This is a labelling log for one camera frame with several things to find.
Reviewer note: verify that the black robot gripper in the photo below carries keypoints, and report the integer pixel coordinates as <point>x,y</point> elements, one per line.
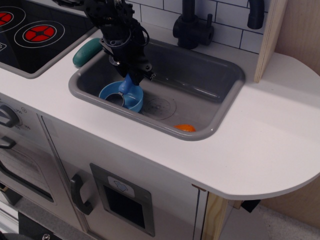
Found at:
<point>128,55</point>

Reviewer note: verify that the grey oven knob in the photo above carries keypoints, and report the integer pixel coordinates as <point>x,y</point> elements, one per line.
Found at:
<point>8,118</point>

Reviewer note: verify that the light wooden side post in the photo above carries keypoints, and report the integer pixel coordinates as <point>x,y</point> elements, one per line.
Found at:
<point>271,33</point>

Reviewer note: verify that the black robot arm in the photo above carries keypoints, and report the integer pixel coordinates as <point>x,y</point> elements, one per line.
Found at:
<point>123,37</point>

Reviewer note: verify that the teal green oblong toy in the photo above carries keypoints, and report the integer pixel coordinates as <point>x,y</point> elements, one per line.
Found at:
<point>87,52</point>

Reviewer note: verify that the toy oven door window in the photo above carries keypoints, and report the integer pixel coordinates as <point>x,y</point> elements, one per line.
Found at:
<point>23,165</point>

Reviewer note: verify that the black toy stovetop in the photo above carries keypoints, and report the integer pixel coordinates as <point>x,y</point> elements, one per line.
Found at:
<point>35,36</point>

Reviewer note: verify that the grey plastic sink basin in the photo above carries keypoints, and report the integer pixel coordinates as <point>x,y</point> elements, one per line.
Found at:
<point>189,88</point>

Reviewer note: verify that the black toy faucet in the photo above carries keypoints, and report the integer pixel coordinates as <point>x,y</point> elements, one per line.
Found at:
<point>191,33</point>

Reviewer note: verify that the grey oven door handle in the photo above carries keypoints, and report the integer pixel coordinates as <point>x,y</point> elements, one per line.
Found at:
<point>7,143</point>

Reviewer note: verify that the dark grey cabinet handle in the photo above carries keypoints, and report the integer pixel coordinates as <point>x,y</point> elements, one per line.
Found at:
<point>76,184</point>

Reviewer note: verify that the grey ice dispenser panel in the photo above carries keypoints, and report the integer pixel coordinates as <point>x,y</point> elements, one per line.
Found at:
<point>125,200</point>

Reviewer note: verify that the blue handled grey spoon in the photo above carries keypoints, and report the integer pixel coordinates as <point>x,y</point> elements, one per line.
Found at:
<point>123,89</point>

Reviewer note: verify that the light blue bowl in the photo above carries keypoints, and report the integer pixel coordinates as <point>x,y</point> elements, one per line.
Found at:
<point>133,100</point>

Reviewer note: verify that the orange toy fruit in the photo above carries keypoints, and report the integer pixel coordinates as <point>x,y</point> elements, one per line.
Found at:
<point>185,127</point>

